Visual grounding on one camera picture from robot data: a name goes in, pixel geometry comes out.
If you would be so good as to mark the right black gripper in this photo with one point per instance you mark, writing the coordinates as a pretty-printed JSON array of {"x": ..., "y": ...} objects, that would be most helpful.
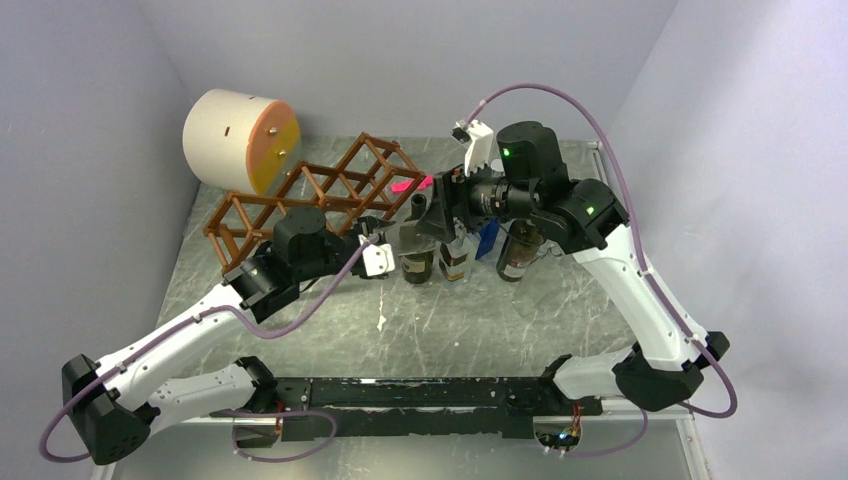
[{"x": 438, "y": 220}]

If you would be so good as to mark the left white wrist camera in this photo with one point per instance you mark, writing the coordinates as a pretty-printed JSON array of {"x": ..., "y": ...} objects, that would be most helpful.
[{"x": 377, "y": 264}]

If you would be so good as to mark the brown wooden wine rack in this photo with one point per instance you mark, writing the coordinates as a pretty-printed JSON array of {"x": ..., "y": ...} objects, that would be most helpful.
[{"x": 358, "y": 185}]

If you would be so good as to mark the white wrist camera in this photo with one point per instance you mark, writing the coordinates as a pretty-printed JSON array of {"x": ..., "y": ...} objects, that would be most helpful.
[
  {"x": 477, "y": 137},
  {"x": 377, "y": 264}
]

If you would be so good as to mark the olive green wine bottle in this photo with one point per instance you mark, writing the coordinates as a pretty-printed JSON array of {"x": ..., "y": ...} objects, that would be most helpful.
[{"x": 519, "y": 251}]

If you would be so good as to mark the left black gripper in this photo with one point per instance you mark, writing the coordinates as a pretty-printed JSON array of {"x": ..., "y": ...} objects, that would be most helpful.
[{"x": 370, "y": 224}]

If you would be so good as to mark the blue glass bottle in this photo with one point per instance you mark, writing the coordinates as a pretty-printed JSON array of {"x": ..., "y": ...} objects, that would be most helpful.
[{"x": 486, "y": 238}]

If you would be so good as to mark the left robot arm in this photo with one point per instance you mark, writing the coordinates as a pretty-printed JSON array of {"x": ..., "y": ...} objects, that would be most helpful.
[{"x": 115, "y": 403}]

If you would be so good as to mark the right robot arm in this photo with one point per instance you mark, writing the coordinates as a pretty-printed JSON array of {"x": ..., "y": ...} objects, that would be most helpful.
[{"x": 517, "y": 173}]

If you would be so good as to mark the cream cylinder with orange face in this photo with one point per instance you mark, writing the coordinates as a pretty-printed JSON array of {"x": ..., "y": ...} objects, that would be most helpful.
[{"x": 242, "y": 142}]

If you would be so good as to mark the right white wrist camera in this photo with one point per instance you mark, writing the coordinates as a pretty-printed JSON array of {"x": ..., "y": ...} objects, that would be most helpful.
[{"x": 477, "y": 137}]

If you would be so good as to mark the black base bar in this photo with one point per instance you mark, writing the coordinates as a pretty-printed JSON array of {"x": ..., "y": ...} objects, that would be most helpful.
[{"x": 357, "y": 407}]

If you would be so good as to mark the dark green wine bottle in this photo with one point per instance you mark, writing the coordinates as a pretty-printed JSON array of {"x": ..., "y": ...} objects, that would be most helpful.
[{"x": 417, "y": 268}]

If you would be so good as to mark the clear square liquor bottle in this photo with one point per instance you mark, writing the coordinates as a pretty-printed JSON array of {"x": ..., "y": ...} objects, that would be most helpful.
[{"x": 456, "y": 258}]

